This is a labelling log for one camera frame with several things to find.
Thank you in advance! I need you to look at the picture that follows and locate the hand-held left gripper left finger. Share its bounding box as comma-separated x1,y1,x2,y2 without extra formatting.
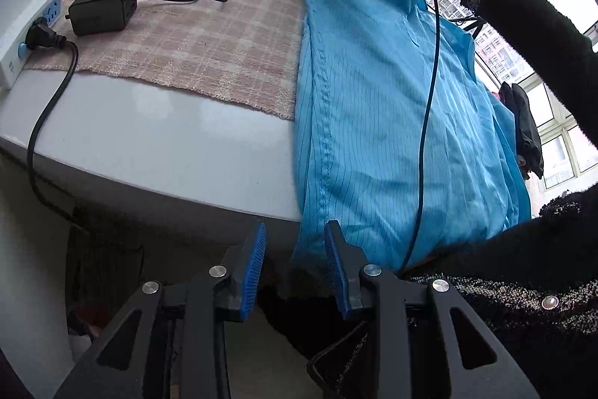
53,221,268,399

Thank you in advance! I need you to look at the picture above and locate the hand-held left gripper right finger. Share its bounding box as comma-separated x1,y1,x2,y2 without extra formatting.
324,220,538,399

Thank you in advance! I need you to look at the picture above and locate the blue striped jacket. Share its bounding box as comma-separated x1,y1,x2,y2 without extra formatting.
290,0,533,288

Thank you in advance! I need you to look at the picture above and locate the pink plaid blanket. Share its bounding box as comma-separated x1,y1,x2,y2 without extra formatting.
23,0,328,122

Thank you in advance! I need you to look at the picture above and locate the person's black tweed jacket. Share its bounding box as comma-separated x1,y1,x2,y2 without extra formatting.
402,181,598,399

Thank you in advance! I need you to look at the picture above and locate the black folded garment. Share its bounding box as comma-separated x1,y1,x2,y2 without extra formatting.
497,82,545,180

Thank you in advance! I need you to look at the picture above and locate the black charger adapter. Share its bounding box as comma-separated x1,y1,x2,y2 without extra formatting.
68,0,138,37

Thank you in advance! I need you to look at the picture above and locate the white power strip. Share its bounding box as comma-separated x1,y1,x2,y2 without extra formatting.
0,0,66,90

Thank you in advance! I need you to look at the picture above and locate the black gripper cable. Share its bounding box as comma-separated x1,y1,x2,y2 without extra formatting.
399,0,440,273

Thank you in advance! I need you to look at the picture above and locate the black power plug cable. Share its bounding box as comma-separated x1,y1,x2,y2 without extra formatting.
25,16,80,222

